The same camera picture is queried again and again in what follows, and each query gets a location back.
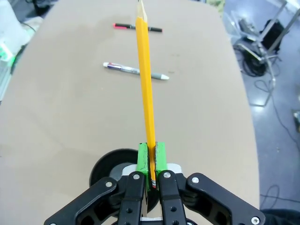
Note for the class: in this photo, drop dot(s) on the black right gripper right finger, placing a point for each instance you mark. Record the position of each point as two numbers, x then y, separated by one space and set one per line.
173 187

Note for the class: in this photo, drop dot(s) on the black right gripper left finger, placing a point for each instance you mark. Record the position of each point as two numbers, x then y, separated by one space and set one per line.
131 187

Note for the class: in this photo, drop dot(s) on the yellow wooden pencil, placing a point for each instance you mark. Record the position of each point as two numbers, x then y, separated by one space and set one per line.
146 93

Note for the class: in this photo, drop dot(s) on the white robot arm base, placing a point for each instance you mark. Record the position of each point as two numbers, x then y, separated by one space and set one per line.
10 39

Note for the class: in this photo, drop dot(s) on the black pen holder cup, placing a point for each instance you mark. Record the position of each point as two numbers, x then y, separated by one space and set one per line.
110 167

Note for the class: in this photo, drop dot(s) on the silver multicolour ballpoint pen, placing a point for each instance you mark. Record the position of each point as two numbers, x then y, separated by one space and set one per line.
124 68

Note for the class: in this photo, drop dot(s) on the black red marker pen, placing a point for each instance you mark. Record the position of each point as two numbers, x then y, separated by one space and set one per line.
126 26

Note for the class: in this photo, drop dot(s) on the black box on cart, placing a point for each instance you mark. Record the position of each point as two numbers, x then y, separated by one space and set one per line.
273 32

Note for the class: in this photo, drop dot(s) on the metal frame equipment cart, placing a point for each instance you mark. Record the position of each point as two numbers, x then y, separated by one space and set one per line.
264 30

